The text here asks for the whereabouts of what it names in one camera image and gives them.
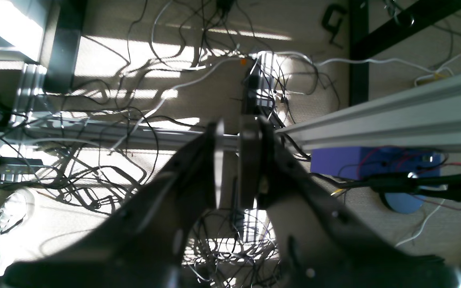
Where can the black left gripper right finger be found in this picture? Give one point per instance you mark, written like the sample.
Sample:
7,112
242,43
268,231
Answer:
322,244

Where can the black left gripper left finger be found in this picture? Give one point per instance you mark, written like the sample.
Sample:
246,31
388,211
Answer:
142,244

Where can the blue panel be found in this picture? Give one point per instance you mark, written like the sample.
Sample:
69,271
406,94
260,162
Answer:
361,162

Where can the black C-clamp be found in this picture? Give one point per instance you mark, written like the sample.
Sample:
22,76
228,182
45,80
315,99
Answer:
332,21

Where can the grey aluminium frame rail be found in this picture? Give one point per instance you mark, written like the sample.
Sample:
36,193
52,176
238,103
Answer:
426,116

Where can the black table leg frame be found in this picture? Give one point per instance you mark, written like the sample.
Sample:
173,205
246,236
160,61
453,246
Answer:
405,23

